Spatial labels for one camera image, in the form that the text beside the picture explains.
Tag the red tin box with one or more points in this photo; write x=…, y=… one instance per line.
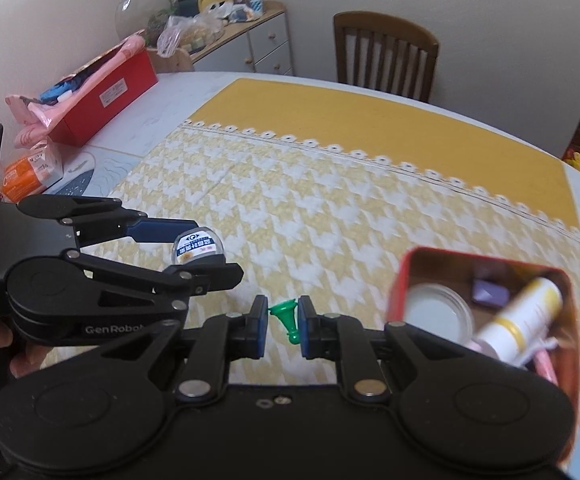
x=445, y=265

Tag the brown wooden chair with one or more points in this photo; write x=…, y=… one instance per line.
x=385, y=25

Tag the pink tube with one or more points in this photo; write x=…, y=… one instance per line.
x=545, y=367

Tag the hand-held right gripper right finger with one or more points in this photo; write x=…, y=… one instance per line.
x=304, y=327

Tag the purple eraser block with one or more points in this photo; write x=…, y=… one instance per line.
x=490, y=292

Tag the orange packet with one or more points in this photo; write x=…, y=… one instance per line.
x=29, y=172

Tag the yellow floor toy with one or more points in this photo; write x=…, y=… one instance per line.
x=577, y=161

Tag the white sideboard with drawers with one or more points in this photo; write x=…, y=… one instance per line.
x=265, y=45

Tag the white yellow bottle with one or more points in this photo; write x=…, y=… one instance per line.
x=520, y=322

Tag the small round labelled bottle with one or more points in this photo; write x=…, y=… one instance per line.
x=197, y=247

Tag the pink printed bag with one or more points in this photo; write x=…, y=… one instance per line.
x=44, y=115

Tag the green plastic pawn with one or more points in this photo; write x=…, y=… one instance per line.
x=285, y=317

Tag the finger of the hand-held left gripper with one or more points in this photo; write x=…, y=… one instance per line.
x=209, y=277
x=159, y=231

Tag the yellow patterned table mat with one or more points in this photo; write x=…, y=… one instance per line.
x=370, y=125

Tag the clear plastic bag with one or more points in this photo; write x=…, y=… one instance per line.
x=189, y=35

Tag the red storage box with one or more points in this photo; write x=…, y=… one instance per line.
x=104, y=95

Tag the small blue white carton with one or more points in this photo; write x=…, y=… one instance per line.
x=256, y=0

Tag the blue item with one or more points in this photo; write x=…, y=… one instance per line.
x=57, y=91

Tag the white round jar lid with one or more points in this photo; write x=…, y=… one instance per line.
x=435, y=310

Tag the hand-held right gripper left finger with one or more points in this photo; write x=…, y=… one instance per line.
x=259, y=327

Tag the clear glass dome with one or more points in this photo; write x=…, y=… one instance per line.
x=132, y=17

